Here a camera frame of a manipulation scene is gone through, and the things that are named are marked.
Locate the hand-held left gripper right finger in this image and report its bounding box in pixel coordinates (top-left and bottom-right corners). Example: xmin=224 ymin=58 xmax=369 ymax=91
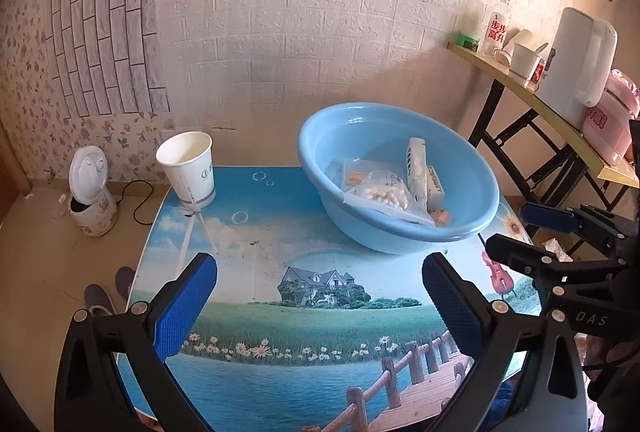
xmin=421 ymin=253 xmax=588 ymax=432

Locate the blue plastic basin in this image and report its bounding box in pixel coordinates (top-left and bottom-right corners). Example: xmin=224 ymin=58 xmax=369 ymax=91
xmin=298 ymin=101 xmax=501 ymax=255

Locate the black power cable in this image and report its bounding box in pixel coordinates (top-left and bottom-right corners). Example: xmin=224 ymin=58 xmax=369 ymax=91
xmin=116 ymin=180 xmax=168 ymax=226

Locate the grey slipper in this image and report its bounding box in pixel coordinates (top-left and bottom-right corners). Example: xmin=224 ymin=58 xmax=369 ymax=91
xmin=114 ymin=265 xmax=137 ymax=301
xmin=83 ymin=283 xmax=114 ymax=319

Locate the clear bag of cotton swabs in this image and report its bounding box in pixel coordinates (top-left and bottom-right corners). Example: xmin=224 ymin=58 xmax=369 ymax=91
xmin=344 ymin=169 xmax=437 ymax=228

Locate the white electric kettle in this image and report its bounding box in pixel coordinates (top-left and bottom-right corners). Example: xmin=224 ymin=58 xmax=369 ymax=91
xmin=537 ymin=7 xmax=619 ymax=129

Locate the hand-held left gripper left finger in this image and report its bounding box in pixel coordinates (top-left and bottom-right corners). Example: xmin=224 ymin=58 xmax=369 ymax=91
xmin=54 ymin=253 xmax=219 ymax=432

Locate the clear box of floss picks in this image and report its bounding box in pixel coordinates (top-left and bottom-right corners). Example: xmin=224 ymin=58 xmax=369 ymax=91
xmin=405 ymin=137 xmax=432 ymax=214

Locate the yellow top folding table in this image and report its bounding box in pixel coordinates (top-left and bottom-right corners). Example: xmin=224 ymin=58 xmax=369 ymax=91
xmin=446 ymin=41 xmax=640 ymax=235

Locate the white lidded floor appliance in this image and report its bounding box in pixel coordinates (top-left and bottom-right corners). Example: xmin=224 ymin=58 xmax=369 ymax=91
xmin=68 ymin=145 xmax=119 ymax=238

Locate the tilted white paper cup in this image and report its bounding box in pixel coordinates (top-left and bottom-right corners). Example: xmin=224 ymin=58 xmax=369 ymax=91
xmin=499 ymin=29 xmax=534 ymax=64

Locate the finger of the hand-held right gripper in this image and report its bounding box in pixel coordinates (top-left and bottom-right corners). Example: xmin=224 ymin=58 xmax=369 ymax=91
xmin=485 ymin=233 xmax=626 ymax=295
xmin=518 ymin=203 xmax=640 ymax=250

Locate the pink appliance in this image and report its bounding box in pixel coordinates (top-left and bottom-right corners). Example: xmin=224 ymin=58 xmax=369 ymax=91
xmin=582 ymin=69 xmax=640 ymax=164

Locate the small green box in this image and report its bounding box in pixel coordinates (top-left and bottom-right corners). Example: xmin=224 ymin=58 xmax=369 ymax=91
xmin=453 ymin=32 xmax=481 ymax=52

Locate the small red packet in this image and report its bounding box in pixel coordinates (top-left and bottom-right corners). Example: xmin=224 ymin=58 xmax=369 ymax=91
xmin=529 ymin=56 xmax=552 ymax=89

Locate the clear bottle with red print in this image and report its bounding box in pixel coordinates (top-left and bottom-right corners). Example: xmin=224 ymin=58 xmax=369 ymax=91
xmin=480 ymin=0 xmax=512 ymax=59

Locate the clear toothpick bag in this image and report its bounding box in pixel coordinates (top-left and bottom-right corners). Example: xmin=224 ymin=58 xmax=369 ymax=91
xmin=341 ymin=157 xmax=406 ymax=191

